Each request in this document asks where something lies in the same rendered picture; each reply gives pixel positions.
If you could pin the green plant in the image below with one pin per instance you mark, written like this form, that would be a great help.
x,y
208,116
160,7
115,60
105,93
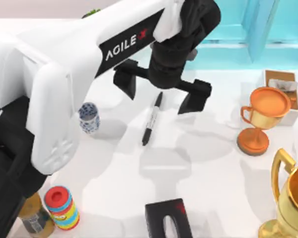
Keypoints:
x,y
92,13

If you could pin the black tissue box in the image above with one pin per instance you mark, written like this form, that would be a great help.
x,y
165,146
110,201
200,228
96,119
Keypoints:
x,y
156,215

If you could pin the black marker pen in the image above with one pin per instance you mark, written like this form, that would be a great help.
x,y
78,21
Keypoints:
x,y
152,119

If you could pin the blue and white cup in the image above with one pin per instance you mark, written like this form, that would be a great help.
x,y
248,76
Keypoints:
x,y
90,121

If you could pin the white box with brown inside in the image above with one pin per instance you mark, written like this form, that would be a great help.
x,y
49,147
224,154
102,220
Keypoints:
x,y
291,116

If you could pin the orange trophy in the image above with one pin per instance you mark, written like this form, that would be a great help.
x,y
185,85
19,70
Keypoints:
x,y
265,109

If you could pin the light blue rack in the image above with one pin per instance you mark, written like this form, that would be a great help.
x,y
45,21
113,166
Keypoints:
x,y
253,27

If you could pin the gold trophy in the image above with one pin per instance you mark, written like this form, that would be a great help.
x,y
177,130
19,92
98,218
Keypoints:
x,y
295,188

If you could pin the brown bottle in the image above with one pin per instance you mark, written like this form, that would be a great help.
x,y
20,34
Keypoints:
x,y
36,218

